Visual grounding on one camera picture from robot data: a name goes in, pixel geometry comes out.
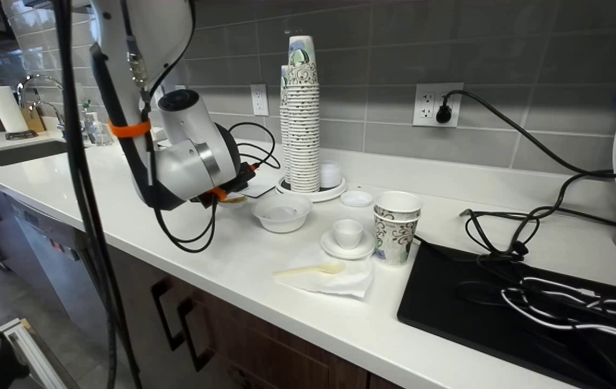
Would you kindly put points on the dark sink basin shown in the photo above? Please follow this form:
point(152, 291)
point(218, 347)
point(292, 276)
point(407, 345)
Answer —
point(18, 152)

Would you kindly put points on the small white round object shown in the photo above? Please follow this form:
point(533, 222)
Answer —
point(331, 175)

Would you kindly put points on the white wall outlet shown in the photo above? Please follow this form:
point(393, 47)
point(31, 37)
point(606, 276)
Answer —
point(259, 100)
point(426, 103)

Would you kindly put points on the white edged cart frame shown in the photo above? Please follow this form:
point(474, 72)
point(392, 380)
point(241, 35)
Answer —
point(28, 352)

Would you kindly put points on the printed paper cup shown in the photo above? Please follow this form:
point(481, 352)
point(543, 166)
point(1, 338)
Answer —
point(396, 238)

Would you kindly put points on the white board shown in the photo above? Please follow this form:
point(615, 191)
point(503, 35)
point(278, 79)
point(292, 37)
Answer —
point(5, 108)

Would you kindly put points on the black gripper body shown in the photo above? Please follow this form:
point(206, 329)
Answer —
point(242, 175)

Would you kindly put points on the white bowl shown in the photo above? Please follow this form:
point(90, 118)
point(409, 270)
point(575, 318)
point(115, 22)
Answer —
point(281, 225)

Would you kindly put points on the white plate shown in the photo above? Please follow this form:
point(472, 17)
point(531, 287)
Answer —
point(331, 194)

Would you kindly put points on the black counter mat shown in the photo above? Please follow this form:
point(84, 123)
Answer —
point(451, 302)

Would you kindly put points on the small translucent white cup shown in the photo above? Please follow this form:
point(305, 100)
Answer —
point(357, 196)

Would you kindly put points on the amber bottle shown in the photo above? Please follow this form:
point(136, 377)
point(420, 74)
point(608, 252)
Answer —
point(34, 118)

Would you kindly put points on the chrome faucet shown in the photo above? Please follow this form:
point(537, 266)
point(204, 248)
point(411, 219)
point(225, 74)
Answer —
point(34, 79)

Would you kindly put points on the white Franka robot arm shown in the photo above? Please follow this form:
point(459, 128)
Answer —
point(185, 158)

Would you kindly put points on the cream plastic spoon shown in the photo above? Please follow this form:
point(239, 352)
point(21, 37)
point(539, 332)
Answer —
point(320, 268)

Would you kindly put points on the clear soap bottle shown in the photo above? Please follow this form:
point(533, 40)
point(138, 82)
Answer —
point(91, 125)

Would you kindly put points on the white paper napkin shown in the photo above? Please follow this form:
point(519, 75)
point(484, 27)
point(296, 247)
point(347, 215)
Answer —
point(336, 284)

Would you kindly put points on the tall stack of paper cups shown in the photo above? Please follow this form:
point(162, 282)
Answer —
point(305, 129)

